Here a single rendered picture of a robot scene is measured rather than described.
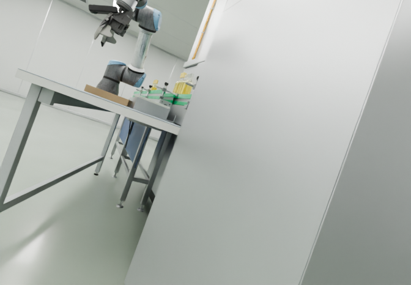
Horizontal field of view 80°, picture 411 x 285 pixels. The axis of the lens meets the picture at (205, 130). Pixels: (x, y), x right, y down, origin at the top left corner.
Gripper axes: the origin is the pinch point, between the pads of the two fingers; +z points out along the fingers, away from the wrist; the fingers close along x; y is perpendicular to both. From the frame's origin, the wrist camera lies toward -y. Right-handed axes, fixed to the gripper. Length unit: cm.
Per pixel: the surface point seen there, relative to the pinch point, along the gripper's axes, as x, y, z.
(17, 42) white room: 601, -320, 66
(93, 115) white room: 636, -87, 141
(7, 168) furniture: -11, -2, 61
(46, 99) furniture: -8.6, -2.8, 30.7
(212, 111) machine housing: -44, 50, 2
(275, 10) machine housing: -57, 47, -28
